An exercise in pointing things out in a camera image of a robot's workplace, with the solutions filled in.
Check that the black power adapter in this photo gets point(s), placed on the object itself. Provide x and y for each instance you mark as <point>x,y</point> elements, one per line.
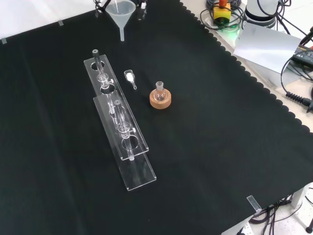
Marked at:
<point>304,55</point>

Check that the clear round-bottom glass flask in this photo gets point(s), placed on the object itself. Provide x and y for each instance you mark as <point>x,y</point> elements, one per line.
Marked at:
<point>161,94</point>

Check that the pale board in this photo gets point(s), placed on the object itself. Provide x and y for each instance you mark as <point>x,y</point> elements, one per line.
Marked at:
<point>264,46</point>

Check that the small glass weighing funnel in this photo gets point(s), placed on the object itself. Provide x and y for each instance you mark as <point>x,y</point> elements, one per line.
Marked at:
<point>129,77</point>

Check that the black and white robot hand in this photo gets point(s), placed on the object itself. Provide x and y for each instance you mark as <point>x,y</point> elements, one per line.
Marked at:
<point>141,9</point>

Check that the clear acrylic funnel stand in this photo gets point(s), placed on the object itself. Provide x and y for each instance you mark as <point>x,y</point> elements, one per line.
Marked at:
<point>137,171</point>

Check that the yellow stop button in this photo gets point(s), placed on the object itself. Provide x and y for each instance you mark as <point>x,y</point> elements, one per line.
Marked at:
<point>222,13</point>

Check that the black cloth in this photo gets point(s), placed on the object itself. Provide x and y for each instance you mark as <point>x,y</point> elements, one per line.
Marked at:
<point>207,137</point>

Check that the clear plastic funnel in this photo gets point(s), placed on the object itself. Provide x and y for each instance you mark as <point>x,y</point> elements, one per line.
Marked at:
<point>121,14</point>

